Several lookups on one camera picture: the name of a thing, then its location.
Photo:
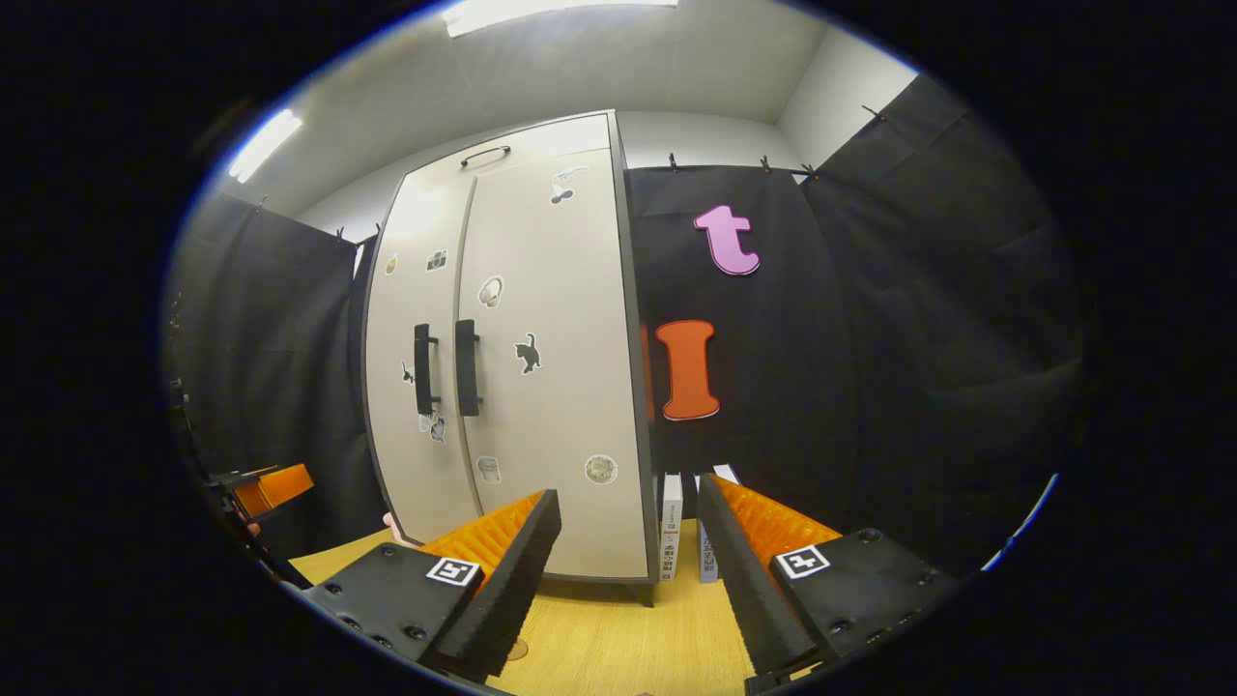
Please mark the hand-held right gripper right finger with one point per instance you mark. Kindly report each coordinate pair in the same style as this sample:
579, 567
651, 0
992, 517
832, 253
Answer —
759, 599

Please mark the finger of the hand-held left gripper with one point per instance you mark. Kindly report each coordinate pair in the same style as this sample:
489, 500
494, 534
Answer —
280, 485

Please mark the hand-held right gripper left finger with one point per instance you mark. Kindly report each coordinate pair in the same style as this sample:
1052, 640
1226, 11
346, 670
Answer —
512, 590

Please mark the cabinet door with camera sticker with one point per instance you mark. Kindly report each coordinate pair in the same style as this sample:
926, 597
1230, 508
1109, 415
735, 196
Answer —
396, 464

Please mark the cabinet door with cat sticker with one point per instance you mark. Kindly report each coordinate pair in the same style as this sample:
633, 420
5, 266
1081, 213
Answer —
570, 406

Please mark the round cork coaster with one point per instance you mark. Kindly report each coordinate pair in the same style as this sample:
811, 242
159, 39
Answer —
518, 650

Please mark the light blue standing book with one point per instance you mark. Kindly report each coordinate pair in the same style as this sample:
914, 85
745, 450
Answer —
708, 561

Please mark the black backdrop cloth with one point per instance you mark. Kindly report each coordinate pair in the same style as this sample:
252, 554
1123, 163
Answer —
271, 338
870, 338

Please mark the white cabinet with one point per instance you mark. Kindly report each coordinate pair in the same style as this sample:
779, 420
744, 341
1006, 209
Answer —
541, 387

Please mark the long ceiling light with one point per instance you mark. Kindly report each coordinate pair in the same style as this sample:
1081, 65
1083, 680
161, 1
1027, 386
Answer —
264, 145

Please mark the rectangular ceiling light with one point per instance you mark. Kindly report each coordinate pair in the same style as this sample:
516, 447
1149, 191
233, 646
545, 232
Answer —
560, 14

